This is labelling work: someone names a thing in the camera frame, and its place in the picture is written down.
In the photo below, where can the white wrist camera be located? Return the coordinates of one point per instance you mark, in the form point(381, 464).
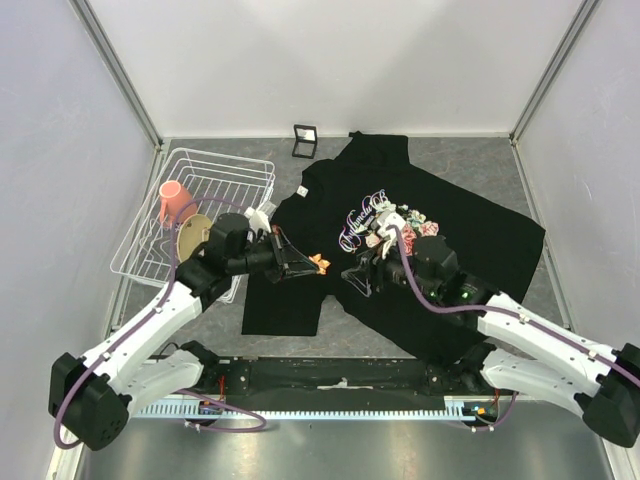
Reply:
point(259, 218)
point(388, 223)

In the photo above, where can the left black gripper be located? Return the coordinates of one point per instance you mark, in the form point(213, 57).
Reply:
point(287, 261)

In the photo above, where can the white wire basket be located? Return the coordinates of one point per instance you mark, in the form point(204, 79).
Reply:
point(228, 183)

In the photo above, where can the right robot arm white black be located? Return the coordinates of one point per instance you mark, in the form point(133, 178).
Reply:
point(595, 381)

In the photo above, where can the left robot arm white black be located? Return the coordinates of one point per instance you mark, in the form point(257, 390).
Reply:
point(94, 395)

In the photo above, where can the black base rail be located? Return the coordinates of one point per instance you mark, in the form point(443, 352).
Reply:
point(243, 376)

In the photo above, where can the small black open box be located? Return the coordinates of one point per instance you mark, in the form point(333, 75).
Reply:
point(305, 141)

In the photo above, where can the tan round plate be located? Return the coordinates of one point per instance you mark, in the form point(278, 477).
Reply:
point(193, 232)

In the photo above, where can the small white brooch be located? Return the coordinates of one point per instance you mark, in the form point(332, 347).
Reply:
point(302, 191)

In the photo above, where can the toothed aluminium cable rail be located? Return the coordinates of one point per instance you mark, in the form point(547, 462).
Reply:
point(180, 407)

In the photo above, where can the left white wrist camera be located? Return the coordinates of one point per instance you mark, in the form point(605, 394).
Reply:
point(259, 218)

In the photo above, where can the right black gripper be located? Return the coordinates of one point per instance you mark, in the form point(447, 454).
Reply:
point(360, 277)

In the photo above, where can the orange butterfly brooch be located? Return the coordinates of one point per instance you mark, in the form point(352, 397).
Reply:
point(321, 263)

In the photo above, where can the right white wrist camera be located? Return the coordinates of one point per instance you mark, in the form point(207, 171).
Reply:
point(388, 223)

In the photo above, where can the pink plastic cup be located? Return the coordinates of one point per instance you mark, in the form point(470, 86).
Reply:
point(173, 204)

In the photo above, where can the black printed t-shirt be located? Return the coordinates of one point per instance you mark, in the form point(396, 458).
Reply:
point(333, 216)

